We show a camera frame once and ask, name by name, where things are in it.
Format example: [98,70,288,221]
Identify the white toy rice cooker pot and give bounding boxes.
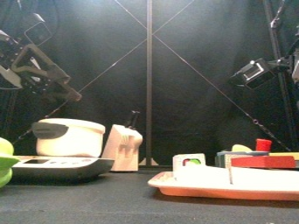
[32,117,106,158]

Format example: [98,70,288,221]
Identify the red toy cylinder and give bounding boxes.
[254,138,273,153]

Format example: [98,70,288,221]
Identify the white kitchen scale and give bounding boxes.
[10,155,116,182]

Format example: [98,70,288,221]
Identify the red flat toy piece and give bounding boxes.
[229,155,297,170]

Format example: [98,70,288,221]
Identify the long white rice block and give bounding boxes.
[228,166,299,189]

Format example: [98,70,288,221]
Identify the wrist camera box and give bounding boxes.
[22,12,53,47]
[228,57,277,90]

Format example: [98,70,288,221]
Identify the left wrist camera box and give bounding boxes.
[22,12,53,47]

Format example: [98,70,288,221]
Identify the orange and white tray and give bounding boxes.
[146,171,299,202]

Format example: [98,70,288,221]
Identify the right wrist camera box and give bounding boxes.
[228,57,277,90]

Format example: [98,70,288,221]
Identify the vertical metal frame pole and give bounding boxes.
[137,0,160,168]

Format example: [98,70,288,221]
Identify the black knife handle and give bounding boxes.
[125,109,141,130]

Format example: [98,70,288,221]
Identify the white sushi roll cube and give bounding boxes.
[172,153,206,176]

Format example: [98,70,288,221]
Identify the green toy vegetable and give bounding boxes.
[0,136,21,189]

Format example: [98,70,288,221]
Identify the pale yellow toy piece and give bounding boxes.
[230,143,254,153]

